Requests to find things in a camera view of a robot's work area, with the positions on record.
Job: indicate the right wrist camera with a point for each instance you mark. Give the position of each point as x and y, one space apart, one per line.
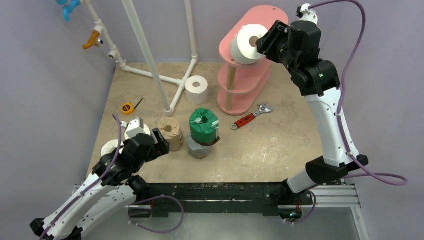
307 14

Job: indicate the green paper roll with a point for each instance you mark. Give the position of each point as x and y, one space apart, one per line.
204 127

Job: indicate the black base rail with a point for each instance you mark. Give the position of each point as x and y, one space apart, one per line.
270 199

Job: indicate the white paper towel roll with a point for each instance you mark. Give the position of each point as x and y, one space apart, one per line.
243 48

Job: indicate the pink three-tier shelf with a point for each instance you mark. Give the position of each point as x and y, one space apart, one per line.
242 84

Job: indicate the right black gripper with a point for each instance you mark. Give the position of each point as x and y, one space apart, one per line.
271 40

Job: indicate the white pvc pipe frame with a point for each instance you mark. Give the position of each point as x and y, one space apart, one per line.
100 30

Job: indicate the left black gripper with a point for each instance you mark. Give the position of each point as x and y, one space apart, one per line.
159 148

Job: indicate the blue pipe valve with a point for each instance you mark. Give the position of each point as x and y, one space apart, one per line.
68 6

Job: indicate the white roll front left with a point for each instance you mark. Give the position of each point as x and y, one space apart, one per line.
109 147

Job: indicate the orange pipe valve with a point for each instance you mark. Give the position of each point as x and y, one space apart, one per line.
92 39

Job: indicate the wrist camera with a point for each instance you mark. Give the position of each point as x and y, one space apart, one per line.
134 127
307 14

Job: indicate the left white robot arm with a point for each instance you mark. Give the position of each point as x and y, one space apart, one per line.
112 184

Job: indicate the white roll near pipes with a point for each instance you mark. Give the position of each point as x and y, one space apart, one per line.
196 89

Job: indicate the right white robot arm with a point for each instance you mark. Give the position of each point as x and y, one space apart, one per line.
320 85

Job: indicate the brown wrapped paper roll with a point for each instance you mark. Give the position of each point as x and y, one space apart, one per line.
171 131

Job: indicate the yellow tape measure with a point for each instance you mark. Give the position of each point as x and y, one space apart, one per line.
129 108

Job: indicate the red handled adjustable wrench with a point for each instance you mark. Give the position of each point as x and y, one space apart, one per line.
263 108

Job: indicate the grey wrapped paper roll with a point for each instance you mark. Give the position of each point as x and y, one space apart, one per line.
196 150

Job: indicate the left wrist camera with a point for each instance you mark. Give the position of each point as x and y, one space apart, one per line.
134 127

